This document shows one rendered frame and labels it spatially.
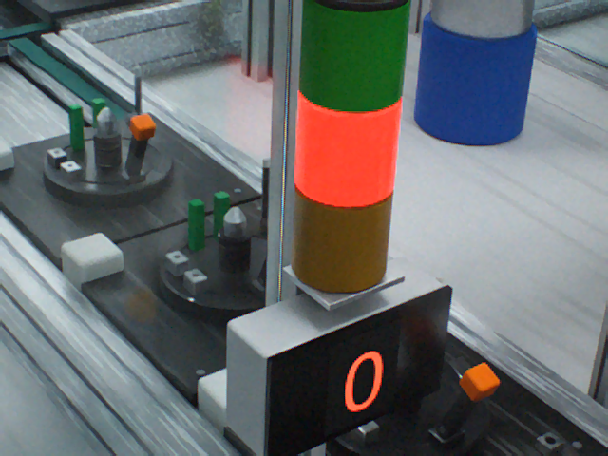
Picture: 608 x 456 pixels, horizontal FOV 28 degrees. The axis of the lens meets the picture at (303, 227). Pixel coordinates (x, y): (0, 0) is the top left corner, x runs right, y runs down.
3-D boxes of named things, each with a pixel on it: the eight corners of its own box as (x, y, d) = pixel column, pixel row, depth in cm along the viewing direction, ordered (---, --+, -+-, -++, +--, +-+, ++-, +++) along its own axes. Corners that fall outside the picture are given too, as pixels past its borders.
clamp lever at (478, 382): (464, 434, 92) (502, 381, 86) (445, 445, 91) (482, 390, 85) (437, 398, 93) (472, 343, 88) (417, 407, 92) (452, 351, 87)
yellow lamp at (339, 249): (406, 275, 62) (414, 192, 60) (329, 304, 60) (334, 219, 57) (346, 232, 66) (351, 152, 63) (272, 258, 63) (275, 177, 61)
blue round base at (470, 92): (545, 130, 170) (561, 30, 162) (465, 157, 162) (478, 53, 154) (470, 90, 180) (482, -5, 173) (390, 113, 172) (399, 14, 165)
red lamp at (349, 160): (414, 190, 60) (424, 101, 57) (334, 218, 57) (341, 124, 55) (352, 151, 63) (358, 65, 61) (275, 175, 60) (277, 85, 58)
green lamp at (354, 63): (424, 99, 57) (434, 1, 55) (341, 123, 55) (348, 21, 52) (358, 63, 61) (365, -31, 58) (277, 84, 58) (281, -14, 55)
